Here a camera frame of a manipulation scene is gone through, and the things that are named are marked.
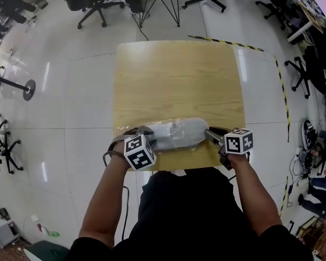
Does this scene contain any clear plastic bag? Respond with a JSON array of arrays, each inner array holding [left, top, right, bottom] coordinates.
[[116, 116, 210, 154]]

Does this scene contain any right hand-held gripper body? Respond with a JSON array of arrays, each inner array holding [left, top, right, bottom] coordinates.
[[216, 128, 254, 171]]

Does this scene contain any black stand with round base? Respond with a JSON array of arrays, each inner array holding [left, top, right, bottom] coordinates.
[[0, 61, 36, 102]]

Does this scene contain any wooden crate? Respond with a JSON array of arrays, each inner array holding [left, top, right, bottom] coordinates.
[[297, 215, 326, 252]]

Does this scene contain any person's left forearm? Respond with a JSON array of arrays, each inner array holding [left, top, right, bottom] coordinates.
[[78, 148, 132, 248]]

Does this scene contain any green bottle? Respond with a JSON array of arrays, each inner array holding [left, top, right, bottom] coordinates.
[[42, 226, 61, 239]]

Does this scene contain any dark green bin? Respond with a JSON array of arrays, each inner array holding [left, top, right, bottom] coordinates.
[[23, 240, 71, 261]]

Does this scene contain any white desk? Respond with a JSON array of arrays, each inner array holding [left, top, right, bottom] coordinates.
[[286, 0, 324, 45]]

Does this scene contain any grey white footwear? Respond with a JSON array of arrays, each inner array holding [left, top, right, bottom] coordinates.
[[145, 117, 210, 151]]

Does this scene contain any person's black shirt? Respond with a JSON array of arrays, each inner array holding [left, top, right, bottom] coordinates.
[[67, 167, 315, 261]]

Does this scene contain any person's right forearm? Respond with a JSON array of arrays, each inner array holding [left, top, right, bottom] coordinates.
[[229, 153, 284, 238]]

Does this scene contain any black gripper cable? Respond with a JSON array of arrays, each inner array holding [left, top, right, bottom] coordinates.
[[102, 137, 131, 241]]

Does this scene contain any white box appliance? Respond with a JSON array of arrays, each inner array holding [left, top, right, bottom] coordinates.
[[0, 206, 22, 249]]

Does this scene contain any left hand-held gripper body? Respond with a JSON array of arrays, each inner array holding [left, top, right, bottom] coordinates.
[[110, 129, 158, 171]]

